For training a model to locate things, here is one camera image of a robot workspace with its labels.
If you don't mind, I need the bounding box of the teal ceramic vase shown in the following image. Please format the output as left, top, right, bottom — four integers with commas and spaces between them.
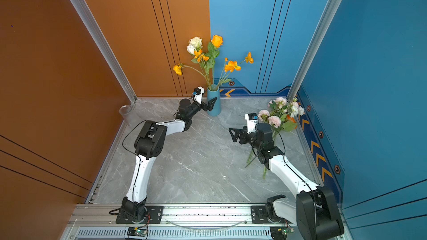
207, 84, 221, 117

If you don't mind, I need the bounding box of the pink carnation flower stem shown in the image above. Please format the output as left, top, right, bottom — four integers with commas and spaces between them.
245, 97, 294, 180

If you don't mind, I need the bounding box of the white rosebud flower stem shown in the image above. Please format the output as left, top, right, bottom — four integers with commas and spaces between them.
186, 41, 211, 88

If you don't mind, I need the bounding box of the white pink small flowers stem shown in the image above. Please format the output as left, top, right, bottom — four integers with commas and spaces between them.
286, 97, 305, 118

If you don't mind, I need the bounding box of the orange rose flower stem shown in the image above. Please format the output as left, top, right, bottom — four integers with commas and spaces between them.
203, 35, 223, 91

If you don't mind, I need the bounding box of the clear ribbed glass vase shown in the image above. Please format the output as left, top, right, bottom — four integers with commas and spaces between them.
119, 105, 134, 127

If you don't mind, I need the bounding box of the white cream rose stem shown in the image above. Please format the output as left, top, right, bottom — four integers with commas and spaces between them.
187, 37, 212, 88

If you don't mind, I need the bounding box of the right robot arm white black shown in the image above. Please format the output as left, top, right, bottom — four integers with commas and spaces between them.
229, 123, 345, 240

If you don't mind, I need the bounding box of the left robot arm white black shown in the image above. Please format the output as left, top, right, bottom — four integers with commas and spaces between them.
109, 96, 219, 224

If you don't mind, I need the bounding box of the right circuit board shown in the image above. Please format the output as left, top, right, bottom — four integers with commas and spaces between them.
270, 227, 295, 240

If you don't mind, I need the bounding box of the left green circuit board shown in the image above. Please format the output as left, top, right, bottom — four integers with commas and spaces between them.
125, 227, 149, 240

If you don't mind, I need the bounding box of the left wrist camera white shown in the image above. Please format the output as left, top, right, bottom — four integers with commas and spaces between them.
191, 87, 205, 105

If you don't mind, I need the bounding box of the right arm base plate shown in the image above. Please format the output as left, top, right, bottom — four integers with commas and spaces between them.
250, 205, 277, 224

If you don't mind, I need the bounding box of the aluminium front rail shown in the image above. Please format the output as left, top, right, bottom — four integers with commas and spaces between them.
61, 203, 302, 240

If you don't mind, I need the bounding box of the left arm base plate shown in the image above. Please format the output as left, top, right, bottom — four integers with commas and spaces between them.
115, 206, 164, 224

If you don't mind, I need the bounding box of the right aluminium corner post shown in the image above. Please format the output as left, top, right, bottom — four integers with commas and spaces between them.
288, 0, 342, 99

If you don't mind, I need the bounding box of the aluminium corner post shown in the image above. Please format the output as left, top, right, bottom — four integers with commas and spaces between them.
288, 0, 342, 99
70, 0, 137, 104

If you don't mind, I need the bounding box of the left aluminium corner post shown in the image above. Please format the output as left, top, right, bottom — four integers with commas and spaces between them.
70, 0, 137, 104

